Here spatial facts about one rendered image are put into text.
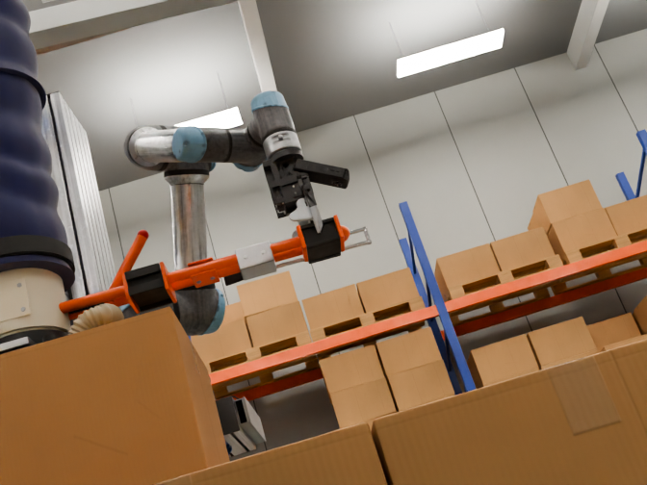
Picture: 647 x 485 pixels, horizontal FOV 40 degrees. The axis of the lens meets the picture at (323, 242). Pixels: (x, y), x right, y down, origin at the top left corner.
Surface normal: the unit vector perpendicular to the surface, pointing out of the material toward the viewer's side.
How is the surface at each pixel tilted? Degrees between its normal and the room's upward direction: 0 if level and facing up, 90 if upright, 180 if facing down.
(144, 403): 90
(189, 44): 180
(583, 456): 90
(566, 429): 90
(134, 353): 90
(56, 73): 180
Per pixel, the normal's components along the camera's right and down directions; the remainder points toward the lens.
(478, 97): -0.08, -0.39
